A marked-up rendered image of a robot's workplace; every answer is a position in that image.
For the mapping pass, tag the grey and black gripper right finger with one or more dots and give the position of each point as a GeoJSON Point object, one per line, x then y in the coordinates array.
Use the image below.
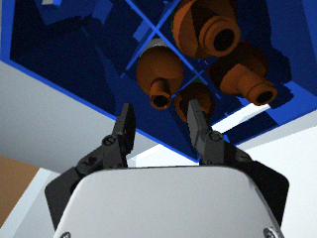
{"type": "Point", "coordinates": [211, 145]}

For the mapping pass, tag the blue plastic crate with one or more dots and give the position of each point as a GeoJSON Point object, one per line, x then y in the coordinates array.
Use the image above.
{"type": "Point", "coordinates": [92, 48]}

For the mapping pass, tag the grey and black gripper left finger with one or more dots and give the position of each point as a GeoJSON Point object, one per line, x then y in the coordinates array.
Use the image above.
{"type": "Point", "coordinates": [109, 155]}

